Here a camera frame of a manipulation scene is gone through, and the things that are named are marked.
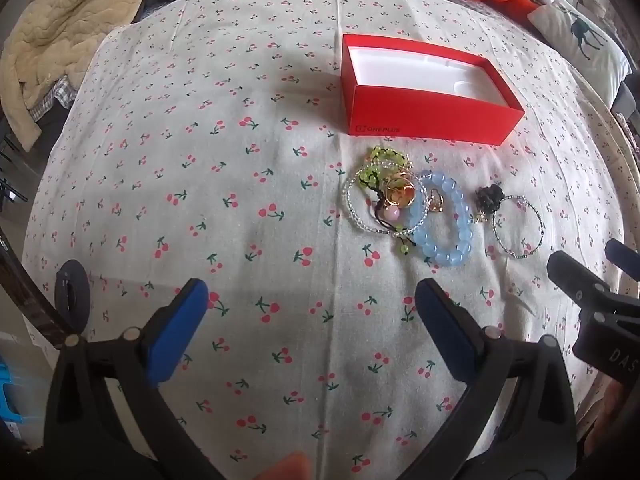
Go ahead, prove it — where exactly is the person's left hand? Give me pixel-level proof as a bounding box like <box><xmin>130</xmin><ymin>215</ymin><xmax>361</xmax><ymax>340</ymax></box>
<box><xmin>251</xmin><ymin>451</ymin><xmax>314</xmax><ymax>480</ymax></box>

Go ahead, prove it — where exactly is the light blue bead bracelet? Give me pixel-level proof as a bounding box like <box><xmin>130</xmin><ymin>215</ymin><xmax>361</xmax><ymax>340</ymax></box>
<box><xmin>412</xmin><ymin>170</ymin><xmax>474</xmax><ymax>267</ymax></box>

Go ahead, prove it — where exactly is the black hair claw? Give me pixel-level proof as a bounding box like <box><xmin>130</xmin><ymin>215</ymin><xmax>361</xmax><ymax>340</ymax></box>
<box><xmin>473</xmin><ymin>184</ymin><xmax>504</xmax><ymax>212</ymax></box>

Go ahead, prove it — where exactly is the blue plastic stool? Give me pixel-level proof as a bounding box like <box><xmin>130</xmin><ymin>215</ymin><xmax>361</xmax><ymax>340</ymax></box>
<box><xmin>0</xmin><ymin>354</ymin><xmax>27</xmax><ymax>429</ymax></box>

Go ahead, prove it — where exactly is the black round disc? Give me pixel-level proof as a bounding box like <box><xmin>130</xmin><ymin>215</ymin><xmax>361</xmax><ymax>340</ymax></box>
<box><xmin>54</xmin><ymin>259</ymin><xmax>90</xmax><ymax>335</ymax></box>

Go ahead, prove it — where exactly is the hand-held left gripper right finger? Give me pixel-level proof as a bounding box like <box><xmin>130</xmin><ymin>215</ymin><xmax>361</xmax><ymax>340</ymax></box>
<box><xmin>400</xmin><ymin>278</ymin><xmax>586</xmax><ymax>480</ymax></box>

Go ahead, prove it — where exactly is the clear bead bracelet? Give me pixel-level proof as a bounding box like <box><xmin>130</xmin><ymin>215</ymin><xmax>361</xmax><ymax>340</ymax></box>
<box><xmin>343</xmin><ymin>162</ymin><xmax>429</xmax><ymax>237</ymax></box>

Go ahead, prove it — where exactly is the large gold ring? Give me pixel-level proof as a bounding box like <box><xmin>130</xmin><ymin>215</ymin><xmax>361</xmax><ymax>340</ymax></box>
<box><xmin>382</xmin><ymin>172</ymin><xmax>419</xmax><ymax>209</ymax></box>

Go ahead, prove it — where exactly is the red cardboard box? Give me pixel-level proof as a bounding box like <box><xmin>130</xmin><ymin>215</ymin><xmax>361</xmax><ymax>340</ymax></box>
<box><xmin>341</xmin><ymin>33</ymin><xmax>526</xmax><ymax>147</ymax></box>

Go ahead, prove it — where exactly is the plaid cloth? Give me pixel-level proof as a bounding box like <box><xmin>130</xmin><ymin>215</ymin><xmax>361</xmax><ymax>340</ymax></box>
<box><xmin>31</xmin><ymin>74</ymin><xmax>77</xmax><ymax>122</ymax></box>

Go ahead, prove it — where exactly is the cherry print tablecloth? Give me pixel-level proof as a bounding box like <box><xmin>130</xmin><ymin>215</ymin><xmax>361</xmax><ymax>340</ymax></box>
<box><xmin>22</xmin><ymin>0</ymin><xmax>640</xmax><ymax>480</ymax></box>

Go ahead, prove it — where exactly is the deer print pillow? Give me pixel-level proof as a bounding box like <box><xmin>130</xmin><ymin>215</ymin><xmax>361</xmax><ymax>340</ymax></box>
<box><xmin>527</xmin><ymin>2</ymin><xmax>632</xmax><ymax>107</ymax></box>

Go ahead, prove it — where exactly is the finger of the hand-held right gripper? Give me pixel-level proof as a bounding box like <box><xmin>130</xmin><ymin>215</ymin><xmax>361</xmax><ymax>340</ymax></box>
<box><xmin>546</xmin><ymin>251</ymin><xmax>615</xmax><ymax>313</ymax></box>
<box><xmin>604</xmin><ymin>238</ymin><xmax>640</xmax><ymax>282</ymax></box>

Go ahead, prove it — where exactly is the green bead bracelet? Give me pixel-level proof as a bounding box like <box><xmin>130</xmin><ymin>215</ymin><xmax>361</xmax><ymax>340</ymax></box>
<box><xmin>357</xmin><ymin>145</ymin><xmax>414</xmax><ymax>197</ymax></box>

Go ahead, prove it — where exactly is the beige quilted blanket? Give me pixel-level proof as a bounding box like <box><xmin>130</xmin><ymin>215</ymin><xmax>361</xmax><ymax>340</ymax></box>
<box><xmin>0</xmin><ymin>0</ymin><xmax>153</xmax><ymax>133</ymax></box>

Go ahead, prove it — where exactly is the thin silver bead bracelet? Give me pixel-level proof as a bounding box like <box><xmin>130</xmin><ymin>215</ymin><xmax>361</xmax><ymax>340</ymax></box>
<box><xmin>492</xmin><ymin>193</ymin><xmax>545</xmax><ymax>260</ymax></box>

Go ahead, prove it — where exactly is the black cord pink bead charm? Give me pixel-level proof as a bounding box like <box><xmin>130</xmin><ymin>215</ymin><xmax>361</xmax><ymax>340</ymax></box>
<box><xmin>372</xmin><ymin>194</ymin><xmax>419</xmax><ymax>257</ymax></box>

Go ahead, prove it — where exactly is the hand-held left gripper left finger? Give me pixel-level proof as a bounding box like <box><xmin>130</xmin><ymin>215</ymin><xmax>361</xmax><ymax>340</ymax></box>
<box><xmin>42</xmin><ymin>277</ymin><xmax>221</xmax><ymax>480</ymax></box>

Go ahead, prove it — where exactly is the person's right hand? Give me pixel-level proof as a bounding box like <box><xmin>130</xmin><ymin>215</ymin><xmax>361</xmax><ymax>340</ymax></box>
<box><xmin>587</xmin><ymin>380</ymin><xmax>640</xmax><ymax>461</ymax></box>

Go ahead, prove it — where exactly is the black chair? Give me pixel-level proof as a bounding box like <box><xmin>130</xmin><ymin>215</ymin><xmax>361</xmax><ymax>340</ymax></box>
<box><xmin>0</xmin><ymin>125</ymin><xmax>30</xmax><ymax>211</ymax></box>

